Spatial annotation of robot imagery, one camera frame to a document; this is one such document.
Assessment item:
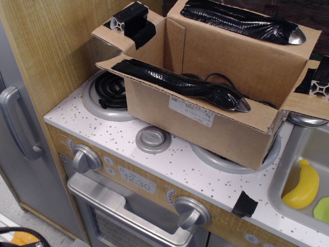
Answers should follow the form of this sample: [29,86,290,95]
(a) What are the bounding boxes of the brown cardboard box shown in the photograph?
[93,1,328,170]

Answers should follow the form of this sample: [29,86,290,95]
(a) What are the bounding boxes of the grey round top knob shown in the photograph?
[135,126,171,154]

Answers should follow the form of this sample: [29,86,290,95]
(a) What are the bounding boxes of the taped spoon on front flap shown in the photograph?
[112,59,251,113]

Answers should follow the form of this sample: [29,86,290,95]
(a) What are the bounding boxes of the taped spoon on flap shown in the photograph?
[180,1,306,45]
[112,59,251,113]

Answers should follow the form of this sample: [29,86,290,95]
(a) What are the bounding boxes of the oven clock display panel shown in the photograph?
[118,166,157,195]

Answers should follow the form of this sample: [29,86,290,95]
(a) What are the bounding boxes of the black coil left burner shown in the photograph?
[82,70,135,122]

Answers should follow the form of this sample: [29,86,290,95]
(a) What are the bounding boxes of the grey left oven knob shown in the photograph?
[72,144,102,173]

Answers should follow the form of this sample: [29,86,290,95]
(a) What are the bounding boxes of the grey oven knob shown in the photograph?
[72,144,102,173]
[174,196,211,230]

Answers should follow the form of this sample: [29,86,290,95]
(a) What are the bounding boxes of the grey right oven knob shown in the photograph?
[174,196,211,230]

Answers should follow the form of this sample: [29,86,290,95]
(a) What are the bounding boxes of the taped aluminium profile left flap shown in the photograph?
[108,2,156,49]

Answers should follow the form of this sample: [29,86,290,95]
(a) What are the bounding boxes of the taped aluminium profile flap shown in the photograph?
[108,2,156,49]
[294,56,328,99]

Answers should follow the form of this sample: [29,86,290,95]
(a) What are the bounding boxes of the black tape piece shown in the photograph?
[231,191,258,218]

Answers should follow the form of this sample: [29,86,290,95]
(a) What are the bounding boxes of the taped spoon on back flap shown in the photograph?
[180,1,306,45]

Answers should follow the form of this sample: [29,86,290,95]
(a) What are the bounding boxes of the steel pot lid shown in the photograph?
[287,111,328,128]

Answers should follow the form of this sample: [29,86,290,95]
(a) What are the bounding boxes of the grey toy fridge door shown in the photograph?
[1,28,83,239]

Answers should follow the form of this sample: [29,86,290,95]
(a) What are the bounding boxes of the silver sink basin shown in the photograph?
[268,125,328,235]

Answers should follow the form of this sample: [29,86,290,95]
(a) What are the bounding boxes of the yellow toy banana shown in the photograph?
[282,159,320,209]

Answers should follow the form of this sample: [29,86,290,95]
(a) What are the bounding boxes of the taped aluminium profile right flap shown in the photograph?
[294,56,328,99]

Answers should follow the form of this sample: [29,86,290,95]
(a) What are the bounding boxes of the green toy piece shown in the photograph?
[313,197,329,223]

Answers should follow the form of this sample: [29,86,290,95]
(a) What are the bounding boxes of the orange object bottom left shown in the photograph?
[10,232,39,246]

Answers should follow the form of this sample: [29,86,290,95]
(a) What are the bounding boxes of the black cable in box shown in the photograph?
[181,72,280,109]

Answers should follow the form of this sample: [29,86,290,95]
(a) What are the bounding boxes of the grey right burner ring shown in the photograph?
[190,132,282,175]

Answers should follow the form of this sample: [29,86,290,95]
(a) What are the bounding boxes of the silver oven door handle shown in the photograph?
[67,173,195,246]

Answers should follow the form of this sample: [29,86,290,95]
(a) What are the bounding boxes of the grey fridge door handle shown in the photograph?
[1,86,43,161]

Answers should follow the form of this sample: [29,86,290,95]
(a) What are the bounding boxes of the black cable bottom left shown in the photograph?
[0,226,52,247]

